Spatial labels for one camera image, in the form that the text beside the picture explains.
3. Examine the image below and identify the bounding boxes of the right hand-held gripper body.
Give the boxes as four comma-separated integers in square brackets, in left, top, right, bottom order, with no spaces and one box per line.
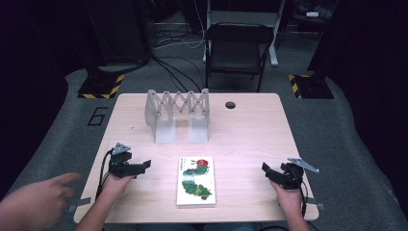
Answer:
[279,157,320,191]

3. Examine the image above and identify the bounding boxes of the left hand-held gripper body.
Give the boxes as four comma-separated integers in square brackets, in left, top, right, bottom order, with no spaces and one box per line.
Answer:
[108,141,138,179]

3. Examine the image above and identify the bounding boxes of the white caterpillar picture book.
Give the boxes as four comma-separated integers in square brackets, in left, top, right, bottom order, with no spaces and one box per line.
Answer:
[175,156,217,207]

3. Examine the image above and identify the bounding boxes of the translucent expandable book rack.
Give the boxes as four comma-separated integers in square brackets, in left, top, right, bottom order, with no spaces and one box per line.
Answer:
[144,88,212,144]

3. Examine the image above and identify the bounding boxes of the person's left hand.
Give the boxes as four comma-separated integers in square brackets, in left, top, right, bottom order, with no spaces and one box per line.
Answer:
[101,172,137,201]

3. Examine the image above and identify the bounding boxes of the person's right hand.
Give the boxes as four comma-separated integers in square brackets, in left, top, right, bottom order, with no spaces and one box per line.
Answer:
[268,179,305,213]

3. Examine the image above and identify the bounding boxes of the grey table edge clamp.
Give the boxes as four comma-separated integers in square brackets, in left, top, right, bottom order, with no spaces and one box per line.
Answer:
[306,197,326,212]
[66,196,92,214]

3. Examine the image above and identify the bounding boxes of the striped black stand base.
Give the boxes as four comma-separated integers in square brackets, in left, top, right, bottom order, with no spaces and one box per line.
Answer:
[287,71,335,100]
[77,65,126,100]

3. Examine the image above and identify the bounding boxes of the black folding chair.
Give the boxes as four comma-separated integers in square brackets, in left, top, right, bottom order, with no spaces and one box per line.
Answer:
[204,22,275,93]

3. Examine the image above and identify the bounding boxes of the black cabinet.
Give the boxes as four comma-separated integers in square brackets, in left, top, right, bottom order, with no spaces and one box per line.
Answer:
[81,0,152,66]

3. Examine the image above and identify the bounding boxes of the left hand-held gripper cable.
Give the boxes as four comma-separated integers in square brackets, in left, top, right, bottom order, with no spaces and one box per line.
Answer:
[94,148,115,200]

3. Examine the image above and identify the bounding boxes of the hand-held gripper cable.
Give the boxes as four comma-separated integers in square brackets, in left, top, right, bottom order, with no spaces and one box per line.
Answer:
[298,181,311,219]
[94,148,115,200]

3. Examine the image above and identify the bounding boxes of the right hand-held gripper cable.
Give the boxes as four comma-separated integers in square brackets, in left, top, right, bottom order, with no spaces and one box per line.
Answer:
[298,181,311,219]

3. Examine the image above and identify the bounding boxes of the black floor cables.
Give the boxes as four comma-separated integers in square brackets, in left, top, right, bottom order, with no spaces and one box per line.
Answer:
[150,28,206,94]

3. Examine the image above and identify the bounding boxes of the white floor cable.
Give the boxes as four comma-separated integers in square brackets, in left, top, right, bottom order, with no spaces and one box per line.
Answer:
[153,0,207,51]

